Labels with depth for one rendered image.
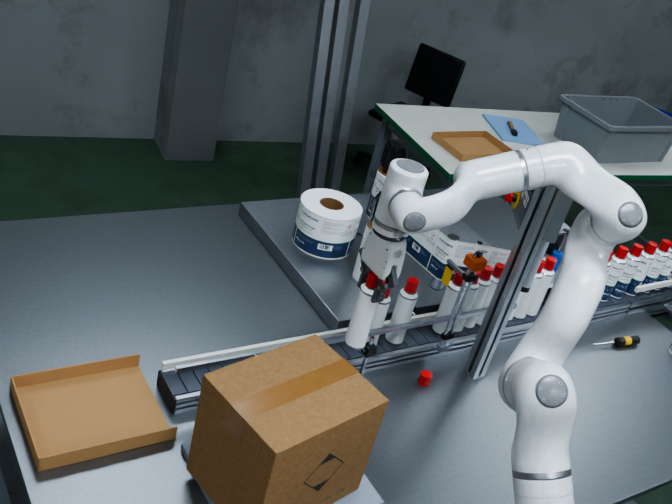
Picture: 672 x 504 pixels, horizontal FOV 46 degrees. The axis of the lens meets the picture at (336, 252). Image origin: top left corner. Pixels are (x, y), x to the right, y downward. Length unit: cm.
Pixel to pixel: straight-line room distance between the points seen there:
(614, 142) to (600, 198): 254
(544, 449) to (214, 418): 66
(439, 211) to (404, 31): 391
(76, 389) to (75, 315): 29
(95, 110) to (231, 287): 276
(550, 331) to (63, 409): 109
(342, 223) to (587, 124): 209
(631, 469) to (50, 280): 163
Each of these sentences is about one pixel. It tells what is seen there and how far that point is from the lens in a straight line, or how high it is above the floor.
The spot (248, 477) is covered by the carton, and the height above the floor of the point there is 101.
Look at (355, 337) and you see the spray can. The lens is 187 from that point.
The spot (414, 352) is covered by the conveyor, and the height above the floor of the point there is 87.
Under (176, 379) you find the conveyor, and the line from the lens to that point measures 195.
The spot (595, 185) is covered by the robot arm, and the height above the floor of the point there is 158.
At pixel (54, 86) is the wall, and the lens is 488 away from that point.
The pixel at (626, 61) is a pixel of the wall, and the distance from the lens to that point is 679.
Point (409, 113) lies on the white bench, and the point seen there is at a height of 80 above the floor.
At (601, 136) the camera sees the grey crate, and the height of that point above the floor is 95.
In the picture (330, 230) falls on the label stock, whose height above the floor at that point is 99.
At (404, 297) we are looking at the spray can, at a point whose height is 104.
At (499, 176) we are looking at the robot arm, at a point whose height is 154.
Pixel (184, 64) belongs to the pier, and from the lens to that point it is 465.
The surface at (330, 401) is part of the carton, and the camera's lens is 162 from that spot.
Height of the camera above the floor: 218
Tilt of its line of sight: 30 degrees down
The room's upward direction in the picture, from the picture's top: 15 degrees clockwise
